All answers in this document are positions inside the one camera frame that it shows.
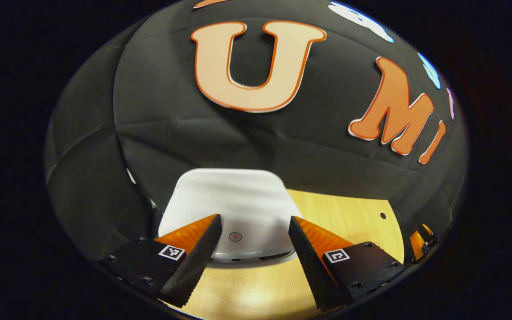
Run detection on wooden desktop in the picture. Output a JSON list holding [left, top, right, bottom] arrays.
[[163, 190, 405, 320]]

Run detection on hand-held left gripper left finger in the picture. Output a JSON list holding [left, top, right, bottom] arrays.
[[98, 214, 222, 308]]

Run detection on white desktop garbage bin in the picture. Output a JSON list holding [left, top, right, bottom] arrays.
[[157, 168, 303, 263]]

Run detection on black backdrop cloth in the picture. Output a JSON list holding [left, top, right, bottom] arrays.
[[44, 0, 469, 263]]

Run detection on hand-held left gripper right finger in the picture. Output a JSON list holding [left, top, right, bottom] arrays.
[[288, 216, 408, 312]]

